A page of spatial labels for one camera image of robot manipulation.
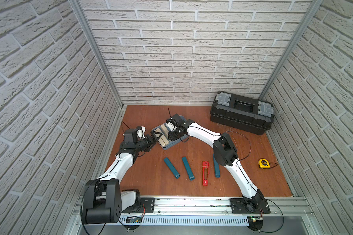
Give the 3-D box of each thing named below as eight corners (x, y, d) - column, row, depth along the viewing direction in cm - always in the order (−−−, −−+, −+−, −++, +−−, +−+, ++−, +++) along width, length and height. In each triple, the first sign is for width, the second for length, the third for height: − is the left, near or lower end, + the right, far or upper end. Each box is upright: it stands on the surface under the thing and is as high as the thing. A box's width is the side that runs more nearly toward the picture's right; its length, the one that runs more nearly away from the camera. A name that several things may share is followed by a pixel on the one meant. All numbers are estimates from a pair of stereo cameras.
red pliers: (202, 185, 82) (203, 184, 80) (202, 162, 91) (203, 160, 89) (209, 186, 82) (210, 184, 80) (208, 163, 91) (209, 161, 89)
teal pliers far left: (176, 179, 84) (176, 178, 82) (163, 160, 91) (163, 159, 89) (180, 176, 85) (180, 175, 83) (167, 157, 92) (167, 156, 90)
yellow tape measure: (260, 168, 89) (262, 166, 87) (257, 160, 92) (259, 158, 90) (267, 168, 89) (270, 166, 87) (265, 160, 92) (267, 158, 90)
